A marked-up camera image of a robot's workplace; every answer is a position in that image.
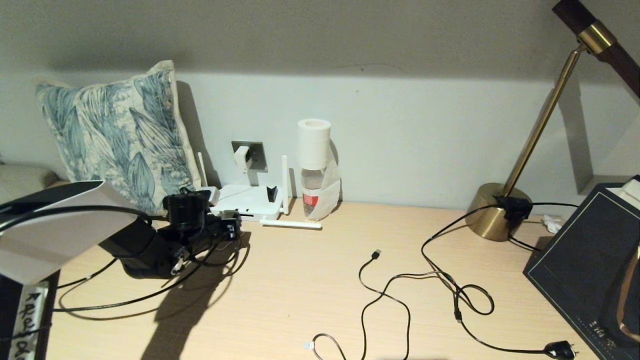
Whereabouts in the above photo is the white power adapter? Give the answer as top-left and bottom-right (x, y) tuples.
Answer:
(233, 146), (253, 174)

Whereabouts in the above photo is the black ethernet cable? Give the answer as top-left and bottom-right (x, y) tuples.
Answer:
(51, 239), (242, 313)

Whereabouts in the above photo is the white router with antennas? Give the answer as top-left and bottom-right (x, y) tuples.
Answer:
(196, 152), (323, 231)

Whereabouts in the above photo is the clear bottle red label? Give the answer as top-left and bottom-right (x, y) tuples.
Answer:
(300, 168), (327, 219)

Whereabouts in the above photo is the white toilet paper roll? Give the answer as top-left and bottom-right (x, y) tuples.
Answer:
(296, 118), (343, 222)

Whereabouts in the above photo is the blue leaf print pillow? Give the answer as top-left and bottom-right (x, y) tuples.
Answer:
(35, 60), (203, 216)

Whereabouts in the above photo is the brass desk lamp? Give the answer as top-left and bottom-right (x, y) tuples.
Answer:
(465, 0), (640, 243)

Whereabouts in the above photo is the white paper box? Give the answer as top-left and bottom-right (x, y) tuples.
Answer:
(619, 177), (640, 203)

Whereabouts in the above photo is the thin white adapter cable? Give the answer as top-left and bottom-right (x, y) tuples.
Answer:
(212, 170), (253, 223)

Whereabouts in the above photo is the grey metal wall socket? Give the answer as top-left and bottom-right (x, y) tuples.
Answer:
(231, 141), (267, 173)

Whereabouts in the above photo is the thick black cable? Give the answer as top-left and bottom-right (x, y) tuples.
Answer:
(56, 258), (119, 290)

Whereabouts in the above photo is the thin black micro-USB cable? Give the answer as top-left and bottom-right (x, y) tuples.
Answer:
(360, 270), (463, 360)

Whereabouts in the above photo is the black lamp power cord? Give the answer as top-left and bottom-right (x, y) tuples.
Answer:
(421, 202), (578, 360)

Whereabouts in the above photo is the dark gift bag gold handle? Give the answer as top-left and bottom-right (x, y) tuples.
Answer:
(523, 175), (640, 360)

